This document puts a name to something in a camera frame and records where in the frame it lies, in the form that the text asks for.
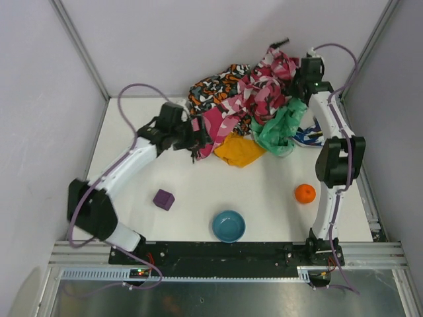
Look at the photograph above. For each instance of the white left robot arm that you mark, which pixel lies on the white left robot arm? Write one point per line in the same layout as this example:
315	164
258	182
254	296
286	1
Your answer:
90	204

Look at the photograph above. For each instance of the orange fruit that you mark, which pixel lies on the orange fruit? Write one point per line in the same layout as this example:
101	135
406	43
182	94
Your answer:
305	193

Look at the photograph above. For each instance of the pink camouflage cloth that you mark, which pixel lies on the pink camouflage cloth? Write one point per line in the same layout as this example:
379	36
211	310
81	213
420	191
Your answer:
261	93

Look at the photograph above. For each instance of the green tie-dye cloth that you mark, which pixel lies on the green tie-dye cloth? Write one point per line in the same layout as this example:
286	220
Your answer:
275	136

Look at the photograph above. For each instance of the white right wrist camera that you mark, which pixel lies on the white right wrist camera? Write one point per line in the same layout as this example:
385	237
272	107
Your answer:
313	54

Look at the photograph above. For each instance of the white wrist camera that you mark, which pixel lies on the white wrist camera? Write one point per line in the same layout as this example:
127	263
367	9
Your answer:
313	54
185	111

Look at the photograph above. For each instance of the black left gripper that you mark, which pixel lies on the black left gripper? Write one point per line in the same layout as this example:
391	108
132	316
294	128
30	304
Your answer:
201	133

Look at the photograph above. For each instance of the blue ceramic bowl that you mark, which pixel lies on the blue ceramic bowl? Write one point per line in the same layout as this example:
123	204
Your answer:
228	226

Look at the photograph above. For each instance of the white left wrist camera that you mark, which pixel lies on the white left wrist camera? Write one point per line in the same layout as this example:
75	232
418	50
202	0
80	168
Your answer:
185	111

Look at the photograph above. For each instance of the orange black camouflage cloth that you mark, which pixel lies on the orange black camouflage cloth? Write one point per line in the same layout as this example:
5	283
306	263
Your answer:
211	91

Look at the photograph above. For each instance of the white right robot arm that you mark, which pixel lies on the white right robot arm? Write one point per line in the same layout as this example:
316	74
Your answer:
337	166

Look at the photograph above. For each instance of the yellow cloth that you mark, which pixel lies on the yellow cloth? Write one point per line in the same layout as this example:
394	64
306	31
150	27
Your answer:
238	151

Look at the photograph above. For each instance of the purple cube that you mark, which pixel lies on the purple cube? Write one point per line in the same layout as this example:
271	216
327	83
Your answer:
163	199

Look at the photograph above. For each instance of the blue patterned cloth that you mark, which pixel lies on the blue patterned cloth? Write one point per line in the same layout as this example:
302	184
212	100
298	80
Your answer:
311	136

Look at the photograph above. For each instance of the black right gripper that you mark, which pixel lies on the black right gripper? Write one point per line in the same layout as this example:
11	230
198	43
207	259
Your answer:
298	87

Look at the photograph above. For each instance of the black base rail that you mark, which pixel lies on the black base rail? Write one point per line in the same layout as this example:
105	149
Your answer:
237	260

